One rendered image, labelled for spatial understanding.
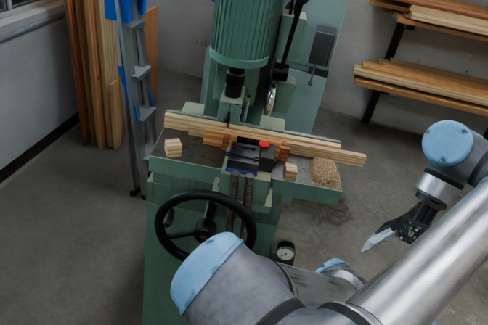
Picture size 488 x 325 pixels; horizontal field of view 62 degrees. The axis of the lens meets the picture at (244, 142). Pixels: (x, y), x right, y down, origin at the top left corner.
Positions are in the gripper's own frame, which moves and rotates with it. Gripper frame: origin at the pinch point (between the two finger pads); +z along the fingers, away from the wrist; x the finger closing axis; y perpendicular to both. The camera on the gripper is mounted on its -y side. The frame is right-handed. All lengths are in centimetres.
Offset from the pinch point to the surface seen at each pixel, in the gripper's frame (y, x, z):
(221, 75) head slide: -20, -70, -23
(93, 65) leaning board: -94, -178, 5
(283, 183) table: -17.2, -35.0, -2.6
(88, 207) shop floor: -85, -135, 74
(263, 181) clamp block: -4.2, -38.3, -2.4
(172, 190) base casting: -12, -65, 16
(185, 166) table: -8, -63, 6
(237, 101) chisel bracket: -13, -59, -18
